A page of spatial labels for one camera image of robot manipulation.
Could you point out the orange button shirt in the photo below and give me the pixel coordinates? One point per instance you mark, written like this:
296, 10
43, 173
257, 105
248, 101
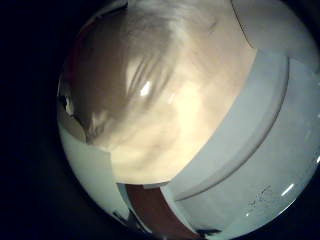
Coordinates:
100, 76

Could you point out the white round plant pot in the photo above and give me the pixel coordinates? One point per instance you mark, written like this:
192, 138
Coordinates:
280, 26

